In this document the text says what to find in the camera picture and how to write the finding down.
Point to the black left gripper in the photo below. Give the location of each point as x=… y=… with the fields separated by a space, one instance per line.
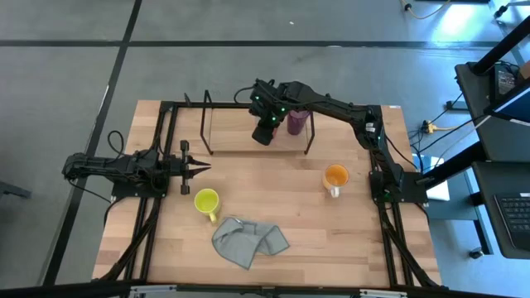
x=174 y=169

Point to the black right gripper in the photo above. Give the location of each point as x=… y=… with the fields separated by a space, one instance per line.
x=267 y=107

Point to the purple tumbler cup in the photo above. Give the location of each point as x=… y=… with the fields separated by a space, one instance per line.
x=297 y=124

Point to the yellow-green mug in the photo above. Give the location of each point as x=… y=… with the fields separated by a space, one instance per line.
x=207 y=201

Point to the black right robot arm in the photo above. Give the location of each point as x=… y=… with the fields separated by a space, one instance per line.
x=339 y=109

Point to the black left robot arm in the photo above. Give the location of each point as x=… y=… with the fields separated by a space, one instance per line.
x=95 y=165

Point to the grey cloth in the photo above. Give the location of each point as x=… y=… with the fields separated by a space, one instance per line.
x=244 y=244

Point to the silver aluminium bar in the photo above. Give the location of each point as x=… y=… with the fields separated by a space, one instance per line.
x=381 y=293
x=153 y=288

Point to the yellow power strip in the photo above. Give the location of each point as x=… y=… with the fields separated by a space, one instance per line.
x=430 y=126

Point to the grey furniture foot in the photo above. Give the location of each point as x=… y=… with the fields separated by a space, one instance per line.
x=12 y=189

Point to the black electronic box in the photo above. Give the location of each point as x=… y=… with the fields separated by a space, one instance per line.
x=505 y=83

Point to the black desk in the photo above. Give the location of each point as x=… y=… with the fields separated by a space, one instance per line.
x=505 y=140

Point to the black metal beam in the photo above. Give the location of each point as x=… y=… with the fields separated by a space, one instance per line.
x=501 y=47

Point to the laptop with blue screen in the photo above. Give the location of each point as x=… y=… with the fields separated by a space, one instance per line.
x=517 y=105

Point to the black caster wheel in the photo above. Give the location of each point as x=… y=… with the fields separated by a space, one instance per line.
x=477 y=253

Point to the black keyboard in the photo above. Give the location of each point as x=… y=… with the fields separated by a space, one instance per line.
x=517 y=219

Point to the black aluminium table frame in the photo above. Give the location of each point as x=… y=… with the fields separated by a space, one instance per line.
x=219 y=104

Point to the black camera box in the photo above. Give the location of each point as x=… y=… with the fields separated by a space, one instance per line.
x=268 y=291

